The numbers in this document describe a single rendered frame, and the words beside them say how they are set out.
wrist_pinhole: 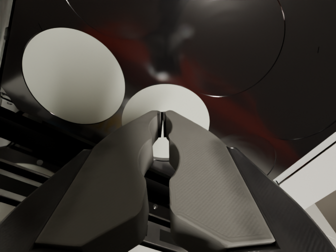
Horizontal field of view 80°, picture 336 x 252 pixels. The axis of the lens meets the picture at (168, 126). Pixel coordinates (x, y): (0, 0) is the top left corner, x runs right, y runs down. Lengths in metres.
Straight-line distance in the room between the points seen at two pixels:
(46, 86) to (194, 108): 0.16
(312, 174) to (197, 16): 0.38
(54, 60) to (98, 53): 0.04
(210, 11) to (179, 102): 0.09
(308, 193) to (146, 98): 0.41
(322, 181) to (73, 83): 0.47
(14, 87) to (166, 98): 0.16
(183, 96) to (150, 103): 0.04
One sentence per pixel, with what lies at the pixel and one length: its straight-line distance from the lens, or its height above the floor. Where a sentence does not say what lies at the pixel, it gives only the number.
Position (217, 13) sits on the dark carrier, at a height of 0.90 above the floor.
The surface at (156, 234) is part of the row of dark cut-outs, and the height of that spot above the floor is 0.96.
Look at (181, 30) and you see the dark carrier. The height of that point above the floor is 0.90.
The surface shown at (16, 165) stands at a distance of 0.27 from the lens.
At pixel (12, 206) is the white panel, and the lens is 0.25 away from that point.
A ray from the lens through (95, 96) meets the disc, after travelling 0.23.
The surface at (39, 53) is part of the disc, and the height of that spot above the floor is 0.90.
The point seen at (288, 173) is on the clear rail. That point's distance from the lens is 0.32.
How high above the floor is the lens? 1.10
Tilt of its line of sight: 57 degrees down
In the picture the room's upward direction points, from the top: 180 degrees counter-clockwise
